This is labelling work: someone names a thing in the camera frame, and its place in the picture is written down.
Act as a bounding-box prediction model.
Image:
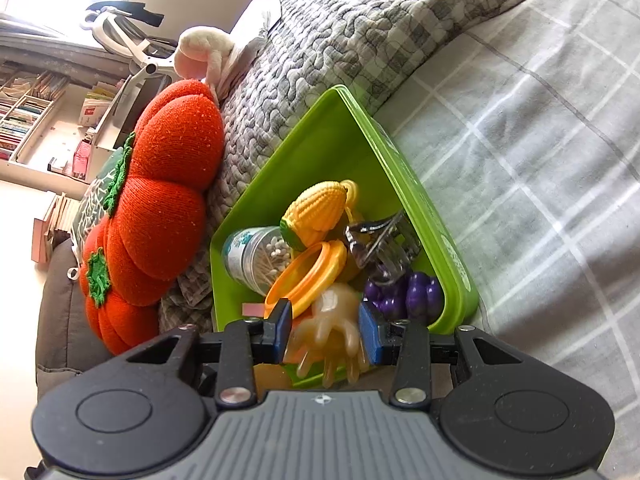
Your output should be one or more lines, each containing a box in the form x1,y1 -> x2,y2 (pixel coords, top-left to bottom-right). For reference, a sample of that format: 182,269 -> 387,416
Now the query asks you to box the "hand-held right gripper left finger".
112,299 -> 294,409

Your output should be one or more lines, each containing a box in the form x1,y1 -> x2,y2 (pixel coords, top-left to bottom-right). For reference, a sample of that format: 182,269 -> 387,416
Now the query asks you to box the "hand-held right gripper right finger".
359,302 -> 546,407

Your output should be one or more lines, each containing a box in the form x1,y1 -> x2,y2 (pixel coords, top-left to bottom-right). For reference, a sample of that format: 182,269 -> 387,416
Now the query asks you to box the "brown rubber octopus toy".
284,282 -> 373,388

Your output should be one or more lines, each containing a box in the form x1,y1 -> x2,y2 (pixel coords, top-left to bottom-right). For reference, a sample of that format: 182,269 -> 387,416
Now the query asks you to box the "purple grape toy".
362,270 -> 443,323

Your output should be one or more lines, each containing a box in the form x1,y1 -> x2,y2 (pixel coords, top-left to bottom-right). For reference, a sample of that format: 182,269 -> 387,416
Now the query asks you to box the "orange pumpkin mold toy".
263,240 -> 348,318

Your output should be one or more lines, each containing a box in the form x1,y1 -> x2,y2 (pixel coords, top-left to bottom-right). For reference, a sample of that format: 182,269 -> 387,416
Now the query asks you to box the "clear cotton swab jar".
221,226 -> 293,297

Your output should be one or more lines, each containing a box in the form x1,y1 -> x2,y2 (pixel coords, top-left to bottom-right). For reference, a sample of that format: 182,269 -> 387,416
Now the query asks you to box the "clear hair claw clip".
345,210 -> 422,283

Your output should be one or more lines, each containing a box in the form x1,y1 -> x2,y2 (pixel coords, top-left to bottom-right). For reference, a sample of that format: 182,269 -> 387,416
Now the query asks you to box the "yellow corn toy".
280,181 -> 347,251

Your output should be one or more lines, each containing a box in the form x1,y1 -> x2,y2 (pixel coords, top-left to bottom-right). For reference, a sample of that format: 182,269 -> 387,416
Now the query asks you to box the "green plastic box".
209,85 -> 481,388

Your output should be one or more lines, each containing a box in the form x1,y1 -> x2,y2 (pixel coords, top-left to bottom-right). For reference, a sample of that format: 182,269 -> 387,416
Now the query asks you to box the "grey checked pillow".
200,0 -> 531,241
160,255 -> 216,331

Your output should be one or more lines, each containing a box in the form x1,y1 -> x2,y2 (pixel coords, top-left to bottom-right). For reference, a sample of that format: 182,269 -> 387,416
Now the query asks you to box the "orange pumpkin pillow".
79,220 -> 173,357
107,79 -> 225,306

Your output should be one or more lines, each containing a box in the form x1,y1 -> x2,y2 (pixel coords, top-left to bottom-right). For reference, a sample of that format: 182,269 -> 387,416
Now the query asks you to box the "grey sofa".
35,237 -> 116,401

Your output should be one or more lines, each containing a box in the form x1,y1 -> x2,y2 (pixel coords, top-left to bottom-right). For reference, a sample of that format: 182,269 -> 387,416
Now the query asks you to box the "green patterned cushion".
70,147 -> 136,256

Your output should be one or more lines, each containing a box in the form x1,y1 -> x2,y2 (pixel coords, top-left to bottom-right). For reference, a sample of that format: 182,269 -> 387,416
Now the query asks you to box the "grey grid bed sheet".
380,0 -> 640,421

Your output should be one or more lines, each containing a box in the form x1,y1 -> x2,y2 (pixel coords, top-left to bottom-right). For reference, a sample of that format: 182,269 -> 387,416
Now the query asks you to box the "stack of pink books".
32,192 -> 76,263

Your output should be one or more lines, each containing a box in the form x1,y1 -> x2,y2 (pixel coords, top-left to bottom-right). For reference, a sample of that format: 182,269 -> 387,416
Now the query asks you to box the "white plush toy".
172,26 -> 236,96

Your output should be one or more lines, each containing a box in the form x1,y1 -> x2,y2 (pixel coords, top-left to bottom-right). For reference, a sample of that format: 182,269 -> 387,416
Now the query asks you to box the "white office chair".
82,0 -> 181,151

